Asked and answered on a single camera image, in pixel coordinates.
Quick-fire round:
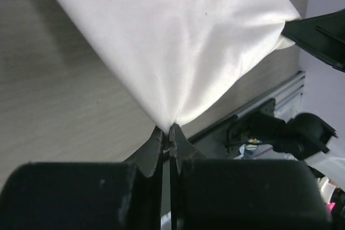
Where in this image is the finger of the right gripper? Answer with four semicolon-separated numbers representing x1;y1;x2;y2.
282;10;345;72

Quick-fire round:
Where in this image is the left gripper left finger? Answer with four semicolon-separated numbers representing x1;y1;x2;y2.
1;128;164;229

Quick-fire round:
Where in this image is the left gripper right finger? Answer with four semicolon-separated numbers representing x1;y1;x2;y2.
169;124;332;229

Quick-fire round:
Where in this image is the cream white t shirt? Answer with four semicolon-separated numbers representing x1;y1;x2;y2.
57;0;300;132

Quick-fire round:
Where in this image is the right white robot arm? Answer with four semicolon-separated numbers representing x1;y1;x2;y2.
249;10;344;179

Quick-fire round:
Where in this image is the aluminium frame rail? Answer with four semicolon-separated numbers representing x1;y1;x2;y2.
233;72;306;122

